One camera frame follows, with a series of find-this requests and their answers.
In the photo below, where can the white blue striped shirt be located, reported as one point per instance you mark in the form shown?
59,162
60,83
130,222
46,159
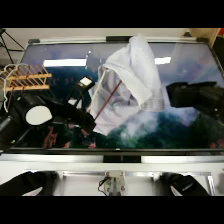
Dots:
133,83

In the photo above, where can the brown clothes hanger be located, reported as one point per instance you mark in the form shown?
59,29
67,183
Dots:
28,80

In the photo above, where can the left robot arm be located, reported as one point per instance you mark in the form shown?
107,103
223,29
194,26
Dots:
36,115

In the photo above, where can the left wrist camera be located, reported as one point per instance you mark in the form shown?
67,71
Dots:
85,85

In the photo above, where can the black tripod stand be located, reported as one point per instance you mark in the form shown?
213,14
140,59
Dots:
6,43

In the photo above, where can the silver frame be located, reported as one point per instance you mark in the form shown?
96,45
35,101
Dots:
83,163

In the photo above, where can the white clothes hanger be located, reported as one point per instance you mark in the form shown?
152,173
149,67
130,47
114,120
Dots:
6,75

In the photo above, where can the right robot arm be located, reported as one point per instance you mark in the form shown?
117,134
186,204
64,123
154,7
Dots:
206,96

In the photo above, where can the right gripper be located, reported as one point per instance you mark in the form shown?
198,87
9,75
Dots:
180,95

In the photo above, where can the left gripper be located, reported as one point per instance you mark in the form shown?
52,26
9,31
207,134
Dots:
83,120

